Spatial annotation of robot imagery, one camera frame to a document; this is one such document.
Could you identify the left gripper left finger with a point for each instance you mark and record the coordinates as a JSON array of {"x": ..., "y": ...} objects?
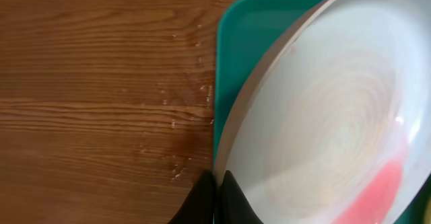
[{"x": 198, "y": 207}]

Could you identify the teal plastic serving tray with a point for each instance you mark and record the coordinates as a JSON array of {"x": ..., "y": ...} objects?
[{"x": 246, "y": 31}]

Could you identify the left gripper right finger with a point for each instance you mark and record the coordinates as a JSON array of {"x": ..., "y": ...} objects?
[{"x": 232, "y": 205}]

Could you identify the light blue round plate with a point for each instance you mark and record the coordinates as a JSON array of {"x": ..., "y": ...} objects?
[{"x": 333, "y": 124}]

